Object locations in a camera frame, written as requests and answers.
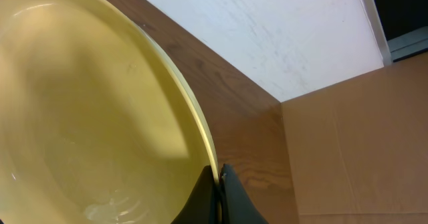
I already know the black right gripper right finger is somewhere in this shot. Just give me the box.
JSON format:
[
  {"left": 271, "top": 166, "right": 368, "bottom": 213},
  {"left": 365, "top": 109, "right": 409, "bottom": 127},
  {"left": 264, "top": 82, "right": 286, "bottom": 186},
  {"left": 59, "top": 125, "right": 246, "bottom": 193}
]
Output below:
[{"left": 220, "top": 164, "right": 268, "bottom": 224}]

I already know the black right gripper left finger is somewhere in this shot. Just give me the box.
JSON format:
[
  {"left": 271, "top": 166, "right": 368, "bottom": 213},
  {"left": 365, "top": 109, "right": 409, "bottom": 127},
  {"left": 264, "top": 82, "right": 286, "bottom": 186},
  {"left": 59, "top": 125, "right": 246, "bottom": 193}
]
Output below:
[{"left": 172, "top": 166, "right": 217, "bottom": 224}]

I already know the brown cardboard box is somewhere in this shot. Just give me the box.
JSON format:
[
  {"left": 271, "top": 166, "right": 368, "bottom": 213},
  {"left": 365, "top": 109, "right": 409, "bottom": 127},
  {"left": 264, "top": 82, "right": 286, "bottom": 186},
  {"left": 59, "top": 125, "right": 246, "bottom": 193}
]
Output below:
[{"left": 282, "top": 54, "right": 427, "bottom": 223}]

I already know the yellow plate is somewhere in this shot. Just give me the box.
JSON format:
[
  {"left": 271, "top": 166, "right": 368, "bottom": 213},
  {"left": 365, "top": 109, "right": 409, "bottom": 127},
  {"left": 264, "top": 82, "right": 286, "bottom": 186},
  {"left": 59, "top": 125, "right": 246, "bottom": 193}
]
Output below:
[{"left": 1, "top": 0, "right": 217, "bottom": 223}]

